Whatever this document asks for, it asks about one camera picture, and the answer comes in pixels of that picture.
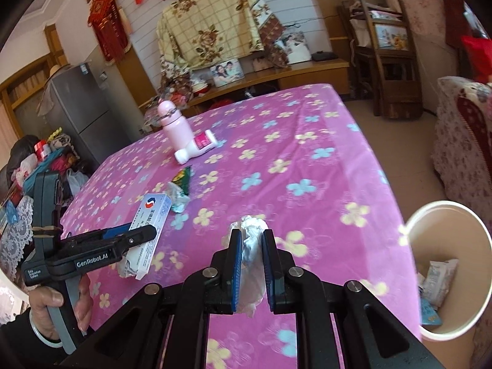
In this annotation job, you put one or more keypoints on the red chinese knot decoration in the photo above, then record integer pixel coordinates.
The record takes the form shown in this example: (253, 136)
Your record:
(105, 20)

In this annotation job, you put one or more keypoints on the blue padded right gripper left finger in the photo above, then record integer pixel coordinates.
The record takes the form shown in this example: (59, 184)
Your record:
(232, 269)

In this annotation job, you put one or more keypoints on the red pillow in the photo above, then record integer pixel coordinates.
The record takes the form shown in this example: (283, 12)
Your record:
(479, 52)

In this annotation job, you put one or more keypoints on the grey refrigerator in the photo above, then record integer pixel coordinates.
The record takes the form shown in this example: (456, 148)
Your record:
(74, 102)

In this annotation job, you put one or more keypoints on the wooden chair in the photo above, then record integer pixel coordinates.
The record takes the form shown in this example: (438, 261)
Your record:
(384, 58)

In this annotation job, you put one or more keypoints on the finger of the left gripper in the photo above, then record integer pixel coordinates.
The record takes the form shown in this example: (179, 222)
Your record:
(101, 234)
(119, 245)

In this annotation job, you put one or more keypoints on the white tissue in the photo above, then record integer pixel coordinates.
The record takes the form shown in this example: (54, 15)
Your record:
(252, 280)

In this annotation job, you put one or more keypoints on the pink floral tablecloth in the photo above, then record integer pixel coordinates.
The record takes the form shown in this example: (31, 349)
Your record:
(296, 159)

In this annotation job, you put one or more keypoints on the white blue medicine box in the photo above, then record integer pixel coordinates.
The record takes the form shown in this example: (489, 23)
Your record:
(149, 220)

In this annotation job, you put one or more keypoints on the framed couple photo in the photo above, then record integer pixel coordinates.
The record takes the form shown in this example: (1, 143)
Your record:
(227, 72)

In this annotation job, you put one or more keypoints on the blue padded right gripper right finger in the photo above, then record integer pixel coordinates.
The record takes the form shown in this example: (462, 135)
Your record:
(273, 271)

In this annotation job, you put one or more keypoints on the beige floral cloth cover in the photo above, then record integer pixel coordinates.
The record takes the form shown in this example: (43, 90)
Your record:
(197, 34)

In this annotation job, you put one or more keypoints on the pink thermos bottle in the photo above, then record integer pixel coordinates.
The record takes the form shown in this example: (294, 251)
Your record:
(174, 124)

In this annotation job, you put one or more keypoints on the pile of clutter bags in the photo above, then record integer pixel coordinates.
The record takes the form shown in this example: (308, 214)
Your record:
(31, 156)

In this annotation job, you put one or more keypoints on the floral covered sofa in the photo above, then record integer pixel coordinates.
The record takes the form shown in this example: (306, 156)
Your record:
(462, 147)

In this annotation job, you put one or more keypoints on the green snack wrapper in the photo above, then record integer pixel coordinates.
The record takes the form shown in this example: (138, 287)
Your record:
(182, 180)

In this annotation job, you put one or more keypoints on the large wedding photo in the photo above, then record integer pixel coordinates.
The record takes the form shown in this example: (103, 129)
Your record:
(295, 46)

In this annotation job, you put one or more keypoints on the silver white wrapper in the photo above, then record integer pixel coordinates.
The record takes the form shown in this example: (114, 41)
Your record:
(178, 198)

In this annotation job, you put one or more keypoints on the wooden tv cabinet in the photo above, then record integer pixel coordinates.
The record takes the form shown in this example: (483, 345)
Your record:
(334, 72)

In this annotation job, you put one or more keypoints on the light blue plastic wrapper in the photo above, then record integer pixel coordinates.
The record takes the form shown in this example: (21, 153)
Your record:
(428, 315)

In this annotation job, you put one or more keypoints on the pink trash bin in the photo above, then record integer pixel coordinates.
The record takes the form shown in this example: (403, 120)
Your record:
(452, 252)

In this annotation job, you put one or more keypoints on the white bottle pink label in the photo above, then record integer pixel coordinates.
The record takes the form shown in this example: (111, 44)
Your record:
(197, 147)

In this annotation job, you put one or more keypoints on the person's left hand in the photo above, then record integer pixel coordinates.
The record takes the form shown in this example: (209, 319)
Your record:
(41, 298)

